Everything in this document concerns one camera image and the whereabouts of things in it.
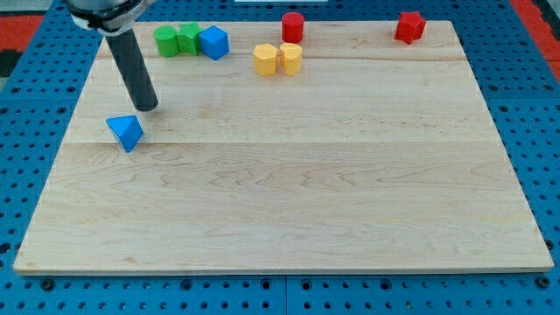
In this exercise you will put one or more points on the red cylinder block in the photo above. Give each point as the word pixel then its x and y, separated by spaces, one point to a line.
pixel 293 27

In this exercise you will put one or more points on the yellow heart block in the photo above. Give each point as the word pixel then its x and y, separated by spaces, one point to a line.
pixel 291 58

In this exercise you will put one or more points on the green cylinder block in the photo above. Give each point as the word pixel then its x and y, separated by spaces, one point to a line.
pixel 166 41

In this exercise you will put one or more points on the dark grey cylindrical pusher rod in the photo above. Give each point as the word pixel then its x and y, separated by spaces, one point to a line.
pixel 130 63

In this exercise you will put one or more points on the yellow hexagon block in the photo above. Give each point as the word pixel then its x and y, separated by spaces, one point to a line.
pixel 265 59

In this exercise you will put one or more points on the silver black robot wrist flange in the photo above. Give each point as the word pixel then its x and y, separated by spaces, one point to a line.
pixel 108 17

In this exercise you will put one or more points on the blue triangle block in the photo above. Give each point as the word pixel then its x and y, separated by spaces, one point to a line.
pixel 127 130

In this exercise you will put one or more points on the red star block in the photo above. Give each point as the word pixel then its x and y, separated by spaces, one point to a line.
pixel 410 27

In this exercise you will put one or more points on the green star block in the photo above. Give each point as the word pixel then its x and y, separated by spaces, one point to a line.
pixel 188 38

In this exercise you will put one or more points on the blue cube block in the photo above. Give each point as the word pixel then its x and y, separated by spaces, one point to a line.
pixel 214 42

